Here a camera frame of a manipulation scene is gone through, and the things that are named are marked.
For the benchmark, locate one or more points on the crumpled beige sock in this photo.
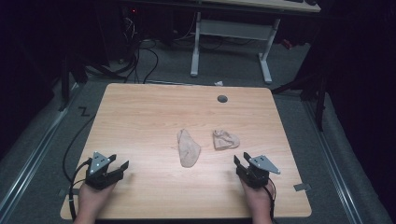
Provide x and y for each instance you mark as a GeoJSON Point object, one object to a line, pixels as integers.
{"type": "Point", "coordinates": [224, 140]}

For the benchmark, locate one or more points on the metal floor rail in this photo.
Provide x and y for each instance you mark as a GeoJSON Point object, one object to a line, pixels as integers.
{"type": "Point", "coordinates": [334, 165]}
{"type": "Point", "coordinates": [31, 161]}

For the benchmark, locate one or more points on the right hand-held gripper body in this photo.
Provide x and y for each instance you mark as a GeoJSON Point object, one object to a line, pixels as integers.
{"type": "Point", "coordinates": [256, 177]}

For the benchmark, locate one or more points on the small red object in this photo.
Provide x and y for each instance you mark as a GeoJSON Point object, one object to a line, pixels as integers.
{"type": "Point", "coordinates": [286, 44]}

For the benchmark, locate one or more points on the person's right hand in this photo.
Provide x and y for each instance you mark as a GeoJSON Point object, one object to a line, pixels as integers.
{"type": "Point", "coordinates": [260, 200]}

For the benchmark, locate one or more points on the white frame desk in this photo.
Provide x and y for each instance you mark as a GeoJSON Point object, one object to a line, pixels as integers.
{"type": "Point", "coordinates": [236, 29]}

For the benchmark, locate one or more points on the person's left hand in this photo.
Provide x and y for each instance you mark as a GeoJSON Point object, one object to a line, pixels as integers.
{"type": "Point", "coordinates": [91, 200]}

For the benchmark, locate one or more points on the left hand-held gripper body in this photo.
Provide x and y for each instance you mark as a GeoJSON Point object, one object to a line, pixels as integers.
{"type": "Point", "coordinates": [99, 179]}

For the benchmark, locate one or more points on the flat beige sock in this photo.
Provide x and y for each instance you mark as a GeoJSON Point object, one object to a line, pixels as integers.
{"type": "Point", "coordinates": [188, 149]}

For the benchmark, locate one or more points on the crumpled white paper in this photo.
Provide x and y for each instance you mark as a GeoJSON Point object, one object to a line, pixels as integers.
{"type": "Point", "coordinates": [219, 83]}

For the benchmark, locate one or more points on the grey tape strip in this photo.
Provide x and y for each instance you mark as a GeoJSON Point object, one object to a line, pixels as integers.
{"type": "Point", "coordinates": [63, 192]}
{"type": "Point", "coordinates": [302, 187]}

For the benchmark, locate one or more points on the black metal stand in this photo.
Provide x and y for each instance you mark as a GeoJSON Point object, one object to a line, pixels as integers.
{"type": "Point", "coordinates": [66, 84]}
{"type": "Point", "coordinates": [314, 90]}

